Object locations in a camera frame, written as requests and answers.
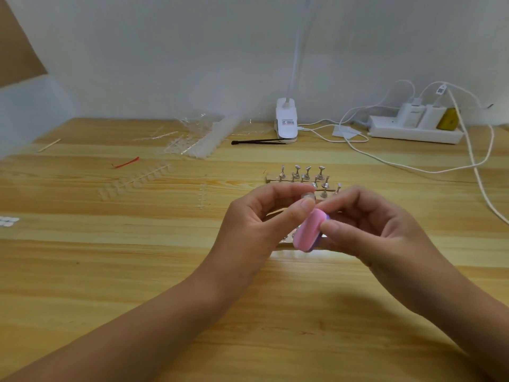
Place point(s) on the brown cardboard sheet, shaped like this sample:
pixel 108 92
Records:
pixel 18 39

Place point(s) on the white charger plug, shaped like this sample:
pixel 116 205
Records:
pixel 432 116
pixel 410 114

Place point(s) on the thin clear plastic strip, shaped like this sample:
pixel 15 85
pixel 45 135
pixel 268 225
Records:
pixel 157 136

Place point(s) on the white power strip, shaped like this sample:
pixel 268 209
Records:
pixel 413 133

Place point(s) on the person's right forearm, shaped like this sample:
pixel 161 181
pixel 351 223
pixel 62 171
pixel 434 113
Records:
pixel 465 314

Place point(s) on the red plastic strip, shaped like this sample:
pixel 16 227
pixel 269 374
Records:
pixel 126 163

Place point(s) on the pink nail buffer block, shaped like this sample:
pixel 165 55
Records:
pixel 309 230

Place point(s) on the person's left thumb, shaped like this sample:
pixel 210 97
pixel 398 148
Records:
pixel 292 218

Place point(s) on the wooden stick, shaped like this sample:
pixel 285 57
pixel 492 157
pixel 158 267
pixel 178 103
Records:
pixel 49 145

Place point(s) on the yellow plug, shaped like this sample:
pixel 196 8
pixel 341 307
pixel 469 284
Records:
pixel 448 120

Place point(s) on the black tweezers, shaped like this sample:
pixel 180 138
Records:
pixel 256 142

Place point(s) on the person's left forearm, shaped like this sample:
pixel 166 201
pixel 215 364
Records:
pixel 131 334

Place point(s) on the person's right thumb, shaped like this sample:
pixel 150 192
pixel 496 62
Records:
pixel 344 238

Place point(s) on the pile of clear nail tips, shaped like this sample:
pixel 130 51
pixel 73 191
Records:
pixel 210 137

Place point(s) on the white sticker sheet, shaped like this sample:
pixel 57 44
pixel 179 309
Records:
pixel 8 221

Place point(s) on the person's left hand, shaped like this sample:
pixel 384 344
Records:
pixel 246 230

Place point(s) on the white clip desk lamp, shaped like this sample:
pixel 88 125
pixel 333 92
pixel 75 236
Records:
pixel 287 119

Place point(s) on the set of metal nail holders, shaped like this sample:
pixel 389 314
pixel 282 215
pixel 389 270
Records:
pixel 296 173

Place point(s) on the clear fake nail tip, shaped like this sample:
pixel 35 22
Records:
pixel 308 196

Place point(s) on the clear nail tip strip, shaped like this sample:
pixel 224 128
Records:
pixel 135 182

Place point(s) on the person's right hand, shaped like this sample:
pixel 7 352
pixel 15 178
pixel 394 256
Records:
pixel 393 246

